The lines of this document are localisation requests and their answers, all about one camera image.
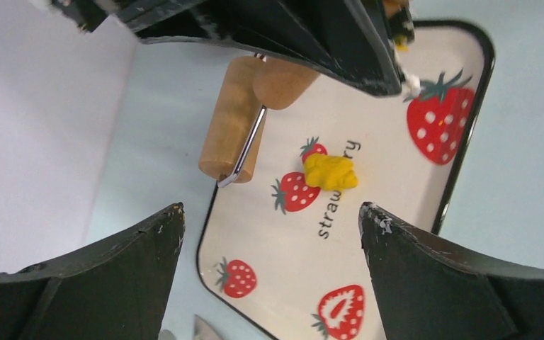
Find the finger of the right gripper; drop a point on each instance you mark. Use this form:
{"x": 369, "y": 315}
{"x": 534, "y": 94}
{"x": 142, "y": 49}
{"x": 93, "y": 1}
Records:
{"x": 87, "y": 14}
{"x": 348, "y": 41}

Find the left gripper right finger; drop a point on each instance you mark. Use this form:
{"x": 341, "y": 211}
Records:
{"x": 427, "y": 287}

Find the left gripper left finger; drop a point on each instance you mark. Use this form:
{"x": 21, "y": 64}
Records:
{"x": 115, "y": 288}

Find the yellow dough piece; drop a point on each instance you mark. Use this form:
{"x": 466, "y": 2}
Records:
{"x": 329, "y": 173}

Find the strawberry pattern white tray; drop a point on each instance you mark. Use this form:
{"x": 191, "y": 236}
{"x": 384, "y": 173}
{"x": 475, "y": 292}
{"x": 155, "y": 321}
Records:
{"x": 287, "y": 256}

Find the metal scraper wooden handle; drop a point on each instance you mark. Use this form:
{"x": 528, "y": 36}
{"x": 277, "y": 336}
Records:
{"x": 202, "y": 330}

